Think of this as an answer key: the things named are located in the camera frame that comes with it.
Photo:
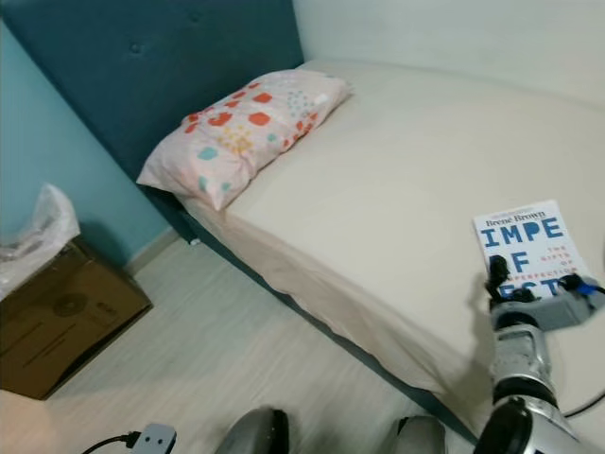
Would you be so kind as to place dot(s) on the clear plastic trash bag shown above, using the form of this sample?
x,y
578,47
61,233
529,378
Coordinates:
x,y
38,236

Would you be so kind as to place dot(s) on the silver right robot leg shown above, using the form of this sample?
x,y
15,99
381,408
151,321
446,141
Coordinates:
x,y
416,437

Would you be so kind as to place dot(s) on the white book blue letters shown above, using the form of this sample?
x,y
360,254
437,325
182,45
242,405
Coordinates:
x,y
525,236

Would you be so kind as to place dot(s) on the teal upholstered bed frame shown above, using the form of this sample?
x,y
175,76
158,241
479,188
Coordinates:
x,y
151,57

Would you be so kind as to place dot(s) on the brown cardboard box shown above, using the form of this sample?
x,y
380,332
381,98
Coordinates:
x,y
66,326

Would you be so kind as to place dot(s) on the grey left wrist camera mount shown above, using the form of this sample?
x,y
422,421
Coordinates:
x,y
156,440

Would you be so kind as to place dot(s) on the pillow with orange prints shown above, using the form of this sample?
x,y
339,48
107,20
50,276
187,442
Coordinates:
x,y
236,132

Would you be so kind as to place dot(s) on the silver left robot leg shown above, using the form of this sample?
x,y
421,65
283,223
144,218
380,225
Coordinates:
x,y
250,433

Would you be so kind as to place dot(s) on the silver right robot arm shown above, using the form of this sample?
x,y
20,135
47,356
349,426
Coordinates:
x,y
522,364

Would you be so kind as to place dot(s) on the silver robot leg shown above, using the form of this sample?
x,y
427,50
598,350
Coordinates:
x,y
250,433
416,437

